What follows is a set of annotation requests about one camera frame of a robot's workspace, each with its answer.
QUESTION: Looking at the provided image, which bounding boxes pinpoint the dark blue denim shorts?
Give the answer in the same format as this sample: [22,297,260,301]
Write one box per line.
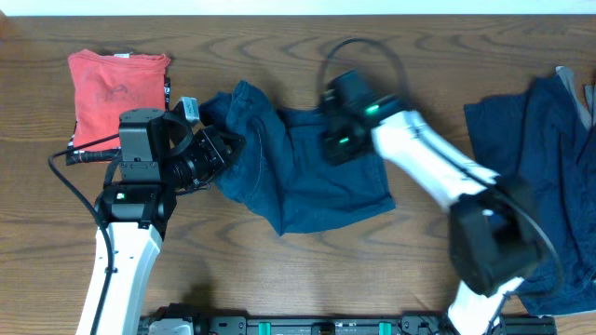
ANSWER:
[199,81,396,235]

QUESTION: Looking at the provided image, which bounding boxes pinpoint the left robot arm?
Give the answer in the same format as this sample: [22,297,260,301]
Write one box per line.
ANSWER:
[77,109,246,334]

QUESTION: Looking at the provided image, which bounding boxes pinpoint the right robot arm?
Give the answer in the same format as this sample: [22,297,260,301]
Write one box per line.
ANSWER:
[320,71,547,334]

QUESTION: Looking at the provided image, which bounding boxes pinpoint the folded red t-shirt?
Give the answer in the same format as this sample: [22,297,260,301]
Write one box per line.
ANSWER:
[68,49,170,146]

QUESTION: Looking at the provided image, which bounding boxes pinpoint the folded black patterned garment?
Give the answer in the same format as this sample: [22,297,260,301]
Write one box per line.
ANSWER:
[65,76,171,166]

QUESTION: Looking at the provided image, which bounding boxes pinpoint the dark blue garment pile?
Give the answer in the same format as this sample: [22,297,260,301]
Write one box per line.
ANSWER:
[464,74,595,315]

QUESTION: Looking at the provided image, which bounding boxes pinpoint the left black cable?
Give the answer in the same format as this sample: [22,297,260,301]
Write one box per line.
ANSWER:
[47,133,123,335]

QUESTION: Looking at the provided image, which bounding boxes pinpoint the black cable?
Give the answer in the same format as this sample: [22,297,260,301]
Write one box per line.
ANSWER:
[316,36,564,299]
[47,133,123,335]

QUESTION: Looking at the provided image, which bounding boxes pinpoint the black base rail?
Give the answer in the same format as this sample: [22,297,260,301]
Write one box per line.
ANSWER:
[137,304,558,335]

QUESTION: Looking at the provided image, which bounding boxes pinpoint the right black cable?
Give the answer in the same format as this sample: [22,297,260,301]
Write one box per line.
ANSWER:
[316,36,564,299]

